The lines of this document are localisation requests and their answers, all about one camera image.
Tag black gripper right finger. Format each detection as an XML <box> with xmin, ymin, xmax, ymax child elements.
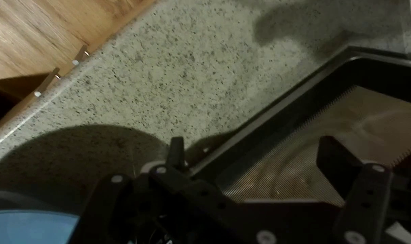
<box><xmin>314</xmin><ymin>134</ymin><xmax>411</xmax><ymax>244</ymax></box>

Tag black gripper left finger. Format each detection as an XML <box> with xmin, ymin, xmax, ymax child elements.
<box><xmin>67</xmin><ymin>135</ymin><xmax>278</xmax><ymax>244</ymax></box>

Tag blue bowl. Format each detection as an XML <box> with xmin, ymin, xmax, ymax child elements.
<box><xmin>0</xmin><ymin>188</ymin><xmax>81</xmax><ymax>244</ymax></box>

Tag wooden base cabinet front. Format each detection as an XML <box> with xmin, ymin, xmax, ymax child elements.
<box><xmin>0</xmin><ymin>41</ymin><xmax>93</xmax><ymax>139</ymax></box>

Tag silver base cabinet handle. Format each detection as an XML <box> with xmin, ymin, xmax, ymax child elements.
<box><xmin>70</xmin><ymin>43</ymin><xmax>92</xmax><ymax>68</ymax></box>
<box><xmin>31</xmin><ymin>66</ymin><xmax>62</xmax><ymax>99</ymax></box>

